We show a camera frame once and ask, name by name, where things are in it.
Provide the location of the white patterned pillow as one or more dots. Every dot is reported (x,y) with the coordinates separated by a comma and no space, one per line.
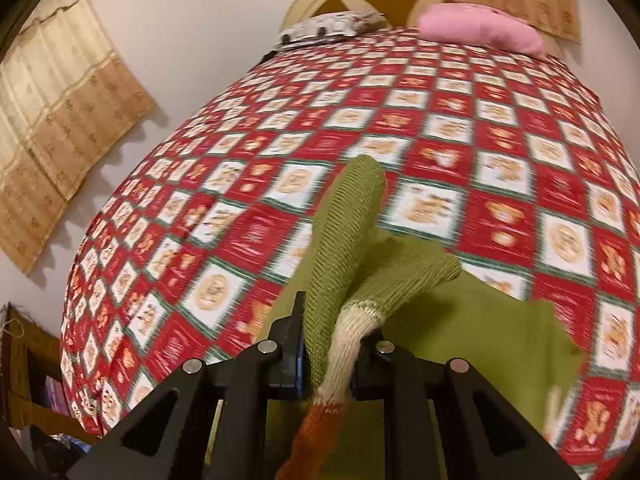
(330,27)

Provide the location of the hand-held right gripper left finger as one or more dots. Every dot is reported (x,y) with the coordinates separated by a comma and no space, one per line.
(299,360)

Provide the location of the wooden shelf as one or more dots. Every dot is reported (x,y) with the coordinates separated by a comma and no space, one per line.
(30,360)

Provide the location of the red printed bedspread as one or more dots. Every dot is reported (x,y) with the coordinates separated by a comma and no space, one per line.
(450,125)

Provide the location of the pink pillow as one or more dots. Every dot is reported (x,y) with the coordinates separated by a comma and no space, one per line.
(480,30)

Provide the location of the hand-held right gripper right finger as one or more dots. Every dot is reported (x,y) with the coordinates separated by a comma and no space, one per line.
(367,372)

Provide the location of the dark cloth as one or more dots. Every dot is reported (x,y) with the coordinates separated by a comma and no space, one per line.
(55,447)

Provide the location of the striped knit sweater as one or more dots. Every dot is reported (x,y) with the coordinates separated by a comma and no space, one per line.
(345,240)

